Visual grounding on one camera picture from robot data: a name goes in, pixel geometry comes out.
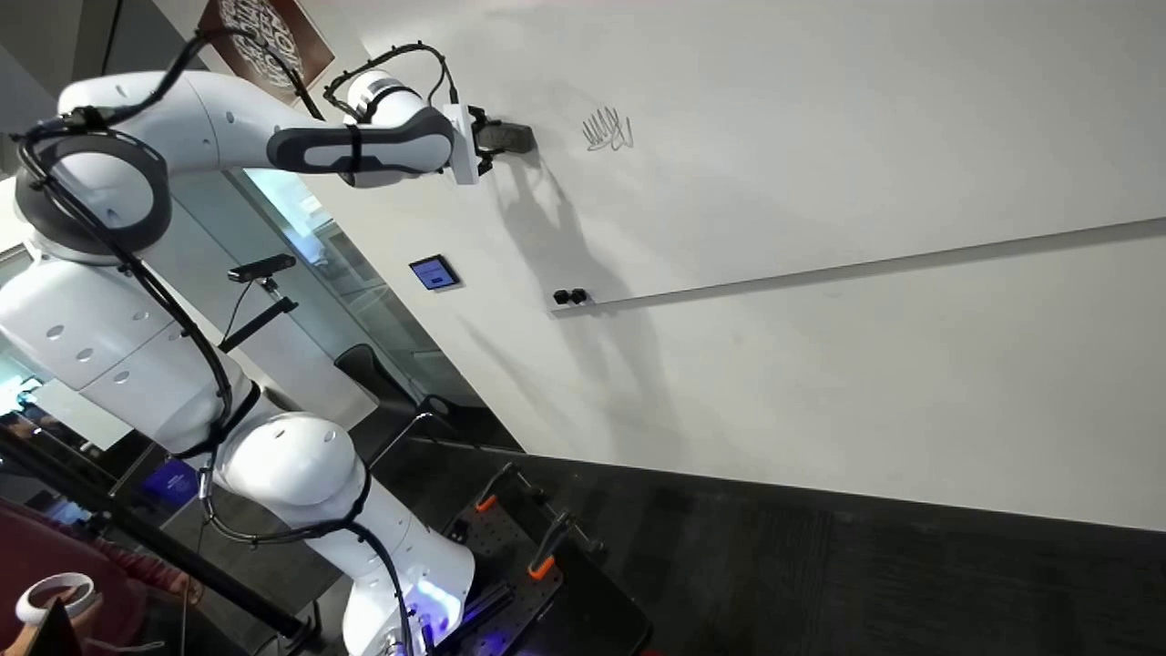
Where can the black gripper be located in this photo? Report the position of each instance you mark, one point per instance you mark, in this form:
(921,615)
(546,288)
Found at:
(485,139)

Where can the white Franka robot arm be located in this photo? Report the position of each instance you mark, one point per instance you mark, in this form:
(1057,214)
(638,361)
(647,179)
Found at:
(110,353)

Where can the white wall whiteboard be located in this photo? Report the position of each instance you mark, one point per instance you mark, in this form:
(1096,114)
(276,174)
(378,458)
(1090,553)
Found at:
(849,131)

